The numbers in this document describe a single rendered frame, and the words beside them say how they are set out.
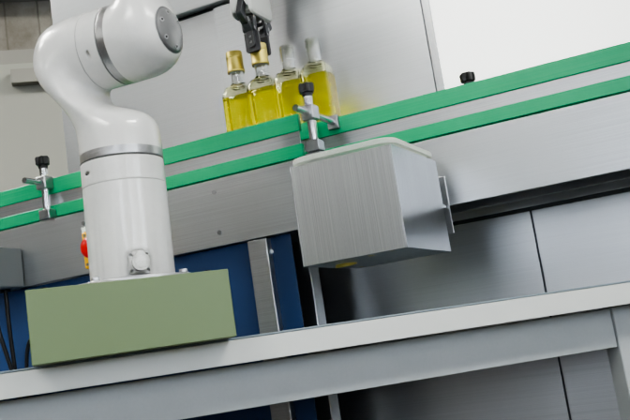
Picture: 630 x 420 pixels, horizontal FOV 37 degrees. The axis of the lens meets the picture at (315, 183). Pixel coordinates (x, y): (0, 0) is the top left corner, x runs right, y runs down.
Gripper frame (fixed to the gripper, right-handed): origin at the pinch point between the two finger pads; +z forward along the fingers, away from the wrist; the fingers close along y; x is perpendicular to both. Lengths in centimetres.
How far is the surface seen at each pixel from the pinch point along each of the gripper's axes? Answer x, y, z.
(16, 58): -183, -144, -80
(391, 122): 26.3, 4.0, 23.2
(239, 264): -3.7, 13.3, 44.5
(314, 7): 8.6, -12.0, -8.7
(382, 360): 29, 35, 64
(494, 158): 44, 6, 34
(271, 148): 6.0, 13.3, 24.8
